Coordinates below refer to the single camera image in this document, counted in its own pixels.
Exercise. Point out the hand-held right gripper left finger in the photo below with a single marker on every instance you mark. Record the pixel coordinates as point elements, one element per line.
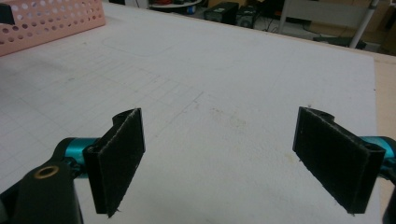
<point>118,161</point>

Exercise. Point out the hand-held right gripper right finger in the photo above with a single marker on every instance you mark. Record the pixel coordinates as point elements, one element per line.
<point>336,158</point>

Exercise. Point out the pink plastic basket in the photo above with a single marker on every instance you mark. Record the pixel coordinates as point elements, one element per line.
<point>62,21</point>

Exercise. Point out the white grid mat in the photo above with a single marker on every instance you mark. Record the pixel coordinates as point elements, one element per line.
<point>218,81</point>

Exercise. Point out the white metal stand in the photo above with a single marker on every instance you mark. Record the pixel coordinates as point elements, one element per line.
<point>323,12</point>

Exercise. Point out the round white table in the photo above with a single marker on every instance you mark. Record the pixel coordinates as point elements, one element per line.
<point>174,4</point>

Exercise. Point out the black computer tower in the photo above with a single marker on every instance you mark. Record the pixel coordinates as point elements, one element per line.
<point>222,12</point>
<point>246,17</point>

